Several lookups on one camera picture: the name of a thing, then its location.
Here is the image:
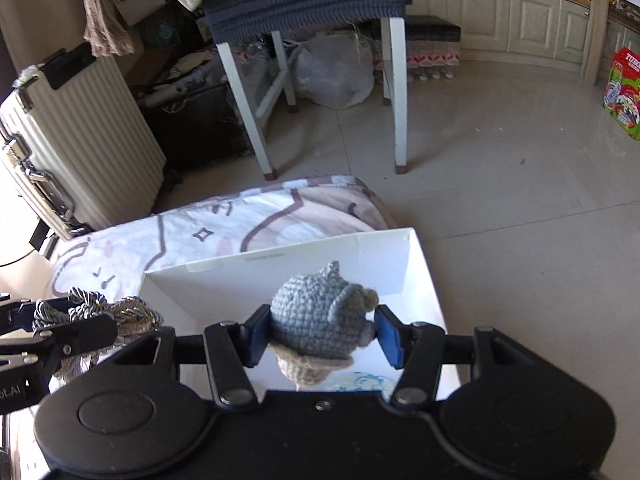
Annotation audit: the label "green and red carton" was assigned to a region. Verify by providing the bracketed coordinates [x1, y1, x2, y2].
[602, 45, 640, 141]

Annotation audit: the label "silver braided rope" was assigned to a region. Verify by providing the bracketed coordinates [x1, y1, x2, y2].
[32, 287, 166, 377]

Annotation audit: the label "wooden bar counter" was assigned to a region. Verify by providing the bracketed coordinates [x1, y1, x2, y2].
[582, 0, 640, 81]

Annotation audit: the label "cartoon printed blanket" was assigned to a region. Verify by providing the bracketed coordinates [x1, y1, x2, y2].
[44, 174, 396, 311]

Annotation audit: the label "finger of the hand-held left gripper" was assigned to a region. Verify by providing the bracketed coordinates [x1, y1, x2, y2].
[0, 298, 71, 334]
[29, 312, 119, 369]

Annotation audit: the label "cream kitchen cabinets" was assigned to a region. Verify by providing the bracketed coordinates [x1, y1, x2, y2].
[402, 0, 591, 66]

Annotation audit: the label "patterned stool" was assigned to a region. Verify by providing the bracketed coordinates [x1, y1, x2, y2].
[404, 14, 462, 81]

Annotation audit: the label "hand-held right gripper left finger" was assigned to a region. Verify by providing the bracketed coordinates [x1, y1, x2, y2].
[107, 305, 274, 409]

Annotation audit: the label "white ribbed suitcase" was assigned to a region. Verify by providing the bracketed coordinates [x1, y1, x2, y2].
[0, 42, 169, 241]

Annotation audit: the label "beige fringed scarf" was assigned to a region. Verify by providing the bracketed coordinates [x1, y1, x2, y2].
[77, 0, 136, 59]

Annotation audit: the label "white plastic bag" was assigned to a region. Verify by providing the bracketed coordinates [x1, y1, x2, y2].
[289, 32, 376, 110]

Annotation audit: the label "white shoe box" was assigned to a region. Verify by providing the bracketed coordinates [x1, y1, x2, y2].
[139, 227, 449, 402]

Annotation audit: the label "grey crochet doll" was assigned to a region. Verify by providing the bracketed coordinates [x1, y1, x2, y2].
[269, 259, 380, 389]

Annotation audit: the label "black bag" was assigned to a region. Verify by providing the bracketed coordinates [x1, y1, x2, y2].
[139, 79, 254, 171]

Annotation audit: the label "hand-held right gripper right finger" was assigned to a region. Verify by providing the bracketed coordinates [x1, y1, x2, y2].
[375, 305, 539, 407]

